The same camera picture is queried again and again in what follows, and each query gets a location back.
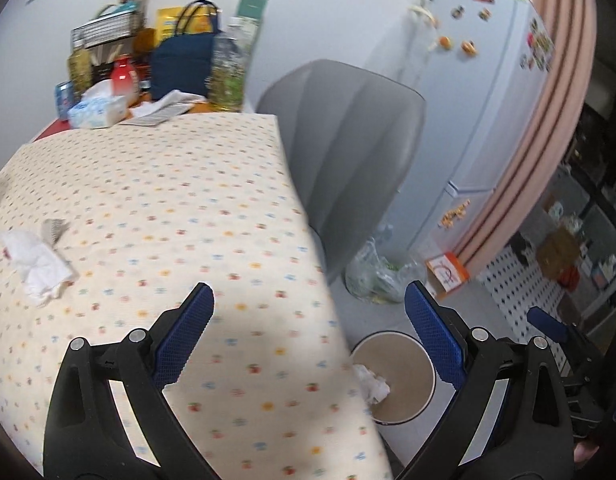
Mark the plastic bag with greens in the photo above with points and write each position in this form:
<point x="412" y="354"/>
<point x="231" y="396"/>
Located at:
<point x="380" y="275"/>

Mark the blue white tissue pack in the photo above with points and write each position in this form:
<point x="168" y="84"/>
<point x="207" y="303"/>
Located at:
<point x="95" y="112"/>

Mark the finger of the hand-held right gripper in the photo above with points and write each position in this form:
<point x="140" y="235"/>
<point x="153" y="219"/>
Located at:
<point x="548" y="321"/>

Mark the large cardboard box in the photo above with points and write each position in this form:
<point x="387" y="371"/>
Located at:
<point x="557" y="252"/>

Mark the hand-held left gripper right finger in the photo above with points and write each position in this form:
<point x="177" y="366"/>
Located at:
<point x="435" y="335"/>

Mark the black utensil holder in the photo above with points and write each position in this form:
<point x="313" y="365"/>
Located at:
<point x="102" y="74"/>

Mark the orange white box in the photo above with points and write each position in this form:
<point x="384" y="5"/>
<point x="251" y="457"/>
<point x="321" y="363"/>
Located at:
<point x="447" y="272"/>

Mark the blue soda can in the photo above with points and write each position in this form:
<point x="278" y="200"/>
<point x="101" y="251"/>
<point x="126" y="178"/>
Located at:
<point x="65" y="100"/>

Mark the pink curtain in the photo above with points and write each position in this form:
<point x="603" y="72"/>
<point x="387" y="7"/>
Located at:
<point x="548" y="135"/>

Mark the grey patterned wrapper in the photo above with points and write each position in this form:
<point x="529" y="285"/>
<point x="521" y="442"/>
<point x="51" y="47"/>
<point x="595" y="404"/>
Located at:
<point x="54" y="231"/>

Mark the orange round magnet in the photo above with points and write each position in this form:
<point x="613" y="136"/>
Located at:
<point x="444" y="42"/>

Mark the flat white tissue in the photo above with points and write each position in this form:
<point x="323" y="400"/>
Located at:
<point x="163" y="107"/>

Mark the red bottle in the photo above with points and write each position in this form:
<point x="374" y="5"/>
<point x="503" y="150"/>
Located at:
<point x="124" y="77"/>

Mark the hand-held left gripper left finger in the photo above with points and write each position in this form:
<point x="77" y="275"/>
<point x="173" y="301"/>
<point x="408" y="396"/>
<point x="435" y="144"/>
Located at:
<point x="185" y="335"/>

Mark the round trash bin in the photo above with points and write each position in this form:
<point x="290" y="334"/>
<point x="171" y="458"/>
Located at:
<point x="403" y="375"/>

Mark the grey chair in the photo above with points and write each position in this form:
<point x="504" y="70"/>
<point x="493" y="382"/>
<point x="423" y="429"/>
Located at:
<point x="348" y="150"/>

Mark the floral print tablecloth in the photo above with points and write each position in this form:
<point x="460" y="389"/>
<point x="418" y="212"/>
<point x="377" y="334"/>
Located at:
<point x="163" y="220"/>

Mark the navy lunch bag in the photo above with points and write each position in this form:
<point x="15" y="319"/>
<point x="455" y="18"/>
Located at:
<point x="180" y="67"/>

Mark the thin white tissue paper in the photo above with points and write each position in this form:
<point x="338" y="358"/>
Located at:
<point x="38" y="265"/>

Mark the cluster of yellow magnets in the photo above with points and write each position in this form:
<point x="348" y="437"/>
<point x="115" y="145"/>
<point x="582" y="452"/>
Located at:
<point x="454" y="215"/>

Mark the brown plush toy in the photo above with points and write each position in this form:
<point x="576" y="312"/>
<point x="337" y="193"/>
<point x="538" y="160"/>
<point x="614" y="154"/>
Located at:
<point x="144" y="41"/>

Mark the clear bottle with yellow liquid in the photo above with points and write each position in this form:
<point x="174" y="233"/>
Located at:
<point x="227" y="70"/>

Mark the brown bear magnet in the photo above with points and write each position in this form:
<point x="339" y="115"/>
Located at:
<point x="469" y="47"/>

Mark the green carton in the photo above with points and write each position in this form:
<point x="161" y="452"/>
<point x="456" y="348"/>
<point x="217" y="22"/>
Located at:
<point x="250" y="20"/>

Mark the yellow oil bottle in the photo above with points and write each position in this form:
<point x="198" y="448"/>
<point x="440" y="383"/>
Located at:
<point x="79" y="72"/>

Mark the yellow snack bag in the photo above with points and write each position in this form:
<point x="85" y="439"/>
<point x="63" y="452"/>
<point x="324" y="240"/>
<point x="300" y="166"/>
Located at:
<point x="170" y="22"/>

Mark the white refrigerator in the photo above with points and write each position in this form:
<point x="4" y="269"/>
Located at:
<point x="463" y="110"/>

